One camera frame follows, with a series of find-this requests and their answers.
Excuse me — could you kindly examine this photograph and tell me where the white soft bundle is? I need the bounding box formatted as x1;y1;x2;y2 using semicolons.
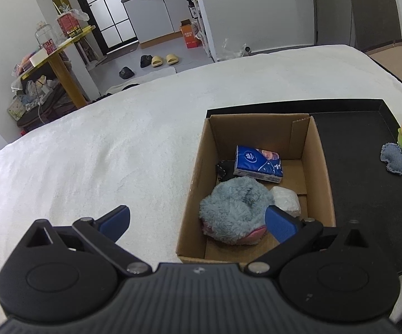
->
270;186;301;217

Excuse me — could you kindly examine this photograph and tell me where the grey fluffy plush toy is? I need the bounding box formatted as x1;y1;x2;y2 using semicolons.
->
199;176;274;245

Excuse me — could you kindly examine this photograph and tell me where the blue tissue packet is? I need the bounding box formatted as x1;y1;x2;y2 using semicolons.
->
233;146;284;184

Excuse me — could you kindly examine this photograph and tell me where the black dotted fabric item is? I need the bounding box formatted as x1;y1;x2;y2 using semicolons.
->
215;160;236;183

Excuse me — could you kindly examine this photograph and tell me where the black shallow tray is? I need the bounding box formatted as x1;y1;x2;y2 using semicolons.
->
206;99;402;274

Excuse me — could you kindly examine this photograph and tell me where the brown cardboard box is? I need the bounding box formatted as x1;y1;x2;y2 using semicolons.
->
176;114;336;264

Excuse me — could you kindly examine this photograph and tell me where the yellow round side table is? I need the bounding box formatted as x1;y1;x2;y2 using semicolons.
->
17;26;95;109

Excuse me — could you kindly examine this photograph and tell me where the black slipper near beige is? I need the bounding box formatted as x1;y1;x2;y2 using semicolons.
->
140;55;152;69

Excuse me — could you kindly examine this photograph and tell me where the left beige slipper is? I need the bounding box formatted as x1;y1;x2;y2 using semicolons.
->
151;56;163;68

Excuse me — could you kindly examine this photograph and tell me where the right beige slipper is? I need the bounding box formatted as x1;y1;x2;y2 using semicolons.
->
166;53;179;66

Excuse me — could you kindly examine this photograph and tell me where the clear glass jar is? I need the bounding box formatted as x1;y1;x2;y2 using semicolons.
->
35;21;57;55

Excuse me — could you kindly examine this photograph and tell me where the red box on table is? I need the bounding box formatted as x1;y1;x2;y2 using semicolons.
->
57;12;82;38

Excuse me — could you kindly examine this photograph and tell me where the orange cardboard box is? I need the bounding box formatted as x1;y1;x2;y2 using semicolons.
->
180;19;202;48

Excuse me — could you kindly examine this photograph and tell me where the white kitchen cabinet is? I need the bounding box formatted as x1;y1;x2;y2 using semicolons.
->
122;0;192;48

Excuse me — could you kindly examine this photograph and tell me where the black framed glass door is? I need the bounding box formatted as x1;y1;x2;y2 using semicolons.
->
77;0;137;55

